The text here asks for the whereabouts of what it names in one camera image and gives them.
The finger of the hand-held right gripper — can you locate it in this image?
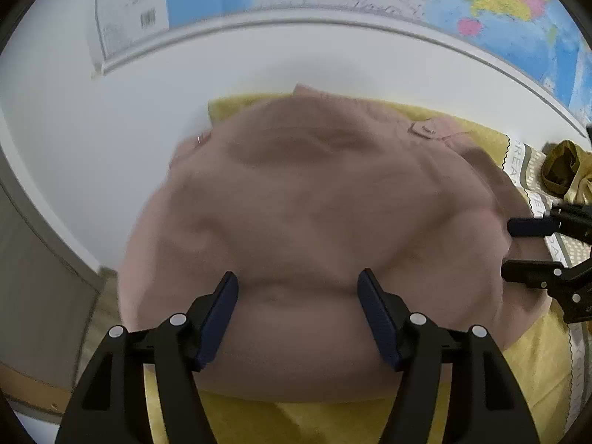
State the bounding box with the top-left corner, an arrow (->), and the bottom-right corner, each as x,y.
507,215 -> 560,238
489,260 -> 556,288

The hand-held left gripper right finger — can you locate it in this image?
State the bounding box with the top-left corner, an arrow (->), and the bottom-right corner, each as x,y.
352,268 -> 540,444

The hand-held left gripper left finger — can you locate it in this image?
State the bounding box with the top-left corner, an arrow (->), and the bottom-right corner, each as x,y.
55,272 -> 239,444

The pink shirt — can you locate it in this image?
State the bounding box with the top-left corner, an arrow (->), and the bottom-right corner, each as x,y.
105,83 -> 553,403

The patterned blanket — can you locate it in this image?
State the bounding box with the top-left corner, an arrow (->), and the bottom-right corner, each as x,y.
499,136 -> 592,444

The olive green cloth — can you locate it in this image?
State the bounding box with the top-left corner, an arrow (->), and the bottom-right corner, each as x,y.
542,140 -> 592,202

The yellow bed sheet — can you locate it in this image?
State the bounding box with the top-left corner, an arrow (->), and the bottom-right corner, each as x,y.
143,95 -> 579,444

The grey wood-grain panel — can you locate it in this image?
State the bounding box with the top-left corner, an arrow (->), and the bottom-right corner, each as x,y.
0,180 -> 105,382

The wooden bed frame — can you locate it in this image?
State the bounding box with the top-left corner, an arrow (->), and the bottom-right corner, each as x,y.
0,363 -> 70,414

